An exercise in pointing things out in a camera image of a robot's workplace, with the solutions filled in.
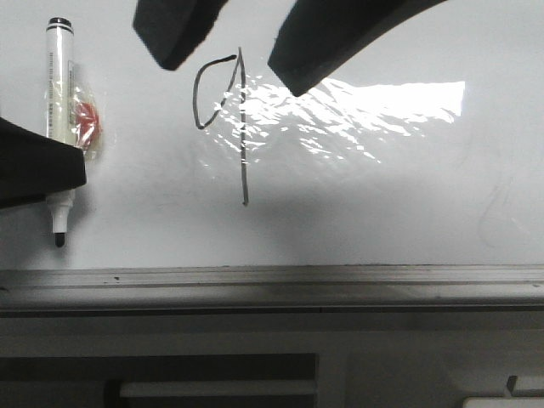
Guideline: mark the white black whiteboard marker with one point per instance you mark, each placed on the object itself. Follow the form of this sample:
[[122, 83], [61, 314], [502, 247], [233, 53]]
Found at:
[[72, 115]]

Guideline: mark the black second-gripper gripper finger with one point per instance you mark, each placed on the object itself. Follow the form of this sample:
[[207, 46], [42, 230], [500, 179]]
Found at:
[[33, 166]]

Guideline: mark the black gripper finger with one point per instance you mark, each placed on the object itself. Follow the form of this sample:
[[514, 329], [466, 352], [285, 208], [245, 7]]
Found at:
[[317, 37], [171, 30]]

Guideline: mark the white whiteboard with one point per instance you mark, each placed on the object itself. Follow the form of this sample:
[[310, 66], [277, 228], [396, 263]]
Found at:
[[425, 148]]

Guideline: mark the aluminium whiteboard tray rail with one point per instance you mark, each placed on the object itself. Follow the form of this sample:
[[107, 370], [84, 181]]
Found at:
[[36, 292]]

